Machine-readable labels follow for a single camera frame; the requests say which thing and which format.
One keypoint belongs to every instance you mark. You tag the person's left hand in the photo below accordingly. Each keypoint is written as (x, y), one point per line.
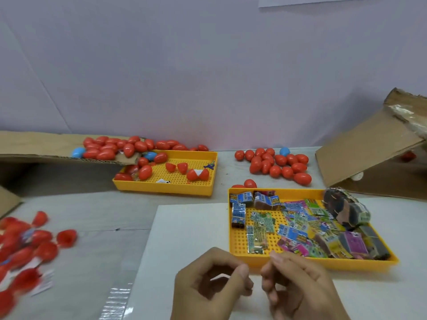
(193, 296)

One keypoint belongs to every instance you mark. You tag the person's right hand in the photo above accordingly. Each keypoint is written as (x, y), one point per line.
(300, 293)

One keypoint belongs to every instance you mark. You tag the person's left thumb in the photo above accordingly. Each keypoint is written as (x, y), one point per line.
(237, 291)

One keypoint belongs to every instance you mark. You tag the person's right thumb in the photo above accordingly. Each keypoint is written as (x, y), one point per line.
(267, 283)

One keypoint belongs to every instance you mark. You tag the yellow perforated tray with packets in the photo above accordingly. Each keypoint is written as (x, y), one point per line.
(240, 243)

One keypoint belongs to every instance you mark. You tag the pile of small colourful packets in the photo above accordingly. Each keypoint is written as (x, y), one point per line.
(297, 229)

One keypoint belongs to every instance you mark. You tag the white board sheet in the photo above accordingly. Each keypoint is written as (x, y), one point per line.
(186, 236)

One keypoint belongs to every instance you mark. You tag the red plastic egg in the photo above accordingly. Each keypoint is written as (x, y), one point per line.
(408, 156)
(145, 172)
(122, 177)
(250, 183)
(237, 186)

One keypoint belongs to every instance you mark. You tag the large brown wrapped packet bundle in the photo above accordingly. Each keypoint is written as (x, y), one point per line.
(345, 206)

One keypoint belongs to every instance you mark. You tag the small dark wrapped packet bundle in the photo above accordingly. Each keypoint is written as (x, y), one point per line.
(375, 241)

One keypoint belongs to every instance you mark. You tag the cluster of red plastic eggs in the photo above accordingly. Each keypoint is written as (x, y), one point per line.
(277, 164)

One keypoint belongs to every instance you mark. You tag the yellow perforated tray with eggs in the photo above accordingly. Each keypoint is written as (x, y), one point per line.
(176, 186)

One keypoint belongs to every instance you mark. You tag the red egg half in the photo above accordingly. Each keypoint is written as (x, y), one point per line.
(170, 167)
(204, 174)
(182, 167)
(191, 175)

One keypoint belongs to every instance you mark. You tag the small blue toy figure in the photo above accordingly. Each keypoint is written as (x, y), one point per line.
(210, 165)

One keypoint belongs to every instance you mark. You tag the blue plastic egg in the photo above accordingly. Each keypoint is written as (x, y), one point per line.
(150, 156)
(284, 151)
(78, 152)

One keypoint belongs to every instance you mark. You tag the small white toy piece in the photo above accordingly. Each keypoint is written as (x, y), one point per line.
(162, 181)

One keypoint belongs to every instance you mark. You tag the white plastic egg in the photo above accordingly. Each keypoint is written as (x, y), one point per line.
(357, 176)

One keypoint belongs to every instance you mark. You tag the tilted brown cardboard box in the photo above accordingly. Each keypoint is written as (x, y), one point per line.
(363, 153)

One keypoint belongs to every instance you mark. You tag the heap of red eggs on cardboard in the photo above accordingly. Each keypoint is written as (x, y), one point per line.
(110, 148)

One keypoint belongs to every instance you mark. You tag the pile of red egg halves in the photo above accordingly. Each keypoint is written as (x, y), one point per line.
(23, 249)

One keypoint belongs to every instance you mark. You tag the flat brown cardboard box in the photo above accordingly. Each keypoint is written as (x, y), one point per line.
(40, 144)

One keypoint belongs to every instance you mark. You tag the small cardboard piece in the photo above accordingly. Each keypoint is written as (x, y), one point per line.
(7, 200)

